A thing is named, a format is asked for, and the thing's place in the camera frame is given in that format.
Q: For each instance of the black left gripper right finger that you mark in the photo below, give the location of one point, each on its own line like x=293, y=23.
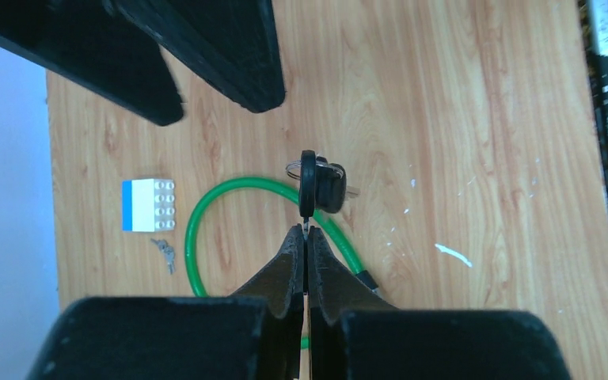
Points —
x=334, y=292

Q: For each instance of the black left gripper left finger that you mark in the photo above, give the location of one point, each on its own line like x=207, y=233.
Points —
x=278, y=342

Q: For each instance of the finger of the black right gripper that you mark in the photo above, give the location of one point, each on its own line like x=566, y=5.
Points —
x=86, y=43
x=231, y=45

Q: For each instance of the green cable lock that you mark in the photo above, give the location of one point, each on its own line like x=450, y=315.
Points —
x=220, y=194

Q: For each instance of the black-headed key bunch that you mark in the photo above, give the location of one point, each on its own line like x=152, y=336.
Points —
x=323, y=186

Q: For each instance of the small silver keys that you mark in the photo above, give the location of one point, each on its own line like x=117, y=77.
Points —
x=167, y=252

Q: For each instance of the white and blue toy brick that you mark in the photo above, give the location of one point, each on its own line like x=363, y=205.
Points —
x=148, y=205

